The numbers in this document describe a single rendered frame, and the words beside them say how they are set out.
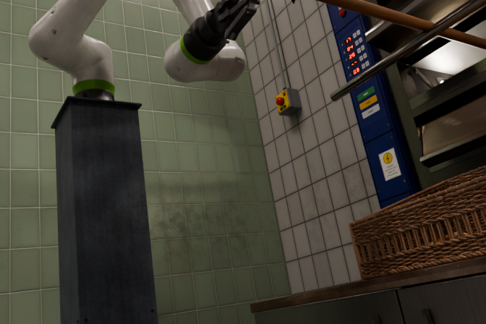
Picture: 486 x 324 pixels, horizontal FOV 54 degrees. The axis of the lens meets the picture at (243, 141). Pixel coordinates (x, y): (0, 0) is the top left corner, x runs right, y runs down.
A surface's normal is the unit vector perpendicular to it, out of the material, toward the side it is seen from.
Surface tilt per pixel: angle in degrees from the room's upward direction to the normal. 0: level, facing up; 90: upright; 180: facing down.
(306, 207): 90
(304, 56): 90
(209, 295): 90
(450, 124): 70
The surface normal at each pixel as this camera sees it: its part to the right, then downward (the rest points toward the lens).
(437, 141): -0.84, -0.36
